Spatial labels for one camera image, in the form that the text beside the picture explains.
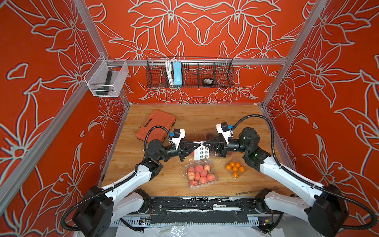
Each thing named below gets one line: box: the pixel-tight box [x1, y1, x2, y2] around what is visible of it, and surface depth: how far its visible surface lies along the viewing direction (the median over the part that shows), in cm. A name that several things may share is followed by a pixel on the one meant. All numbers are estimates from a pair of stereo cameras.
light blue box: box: [172, 61, 183, 85], surface depth 92 cm
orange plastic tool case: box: [136, 109, 177, 144], surface depth 106 cm
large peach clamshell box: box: [184, 160, 219, 189], surface depth 81 cm
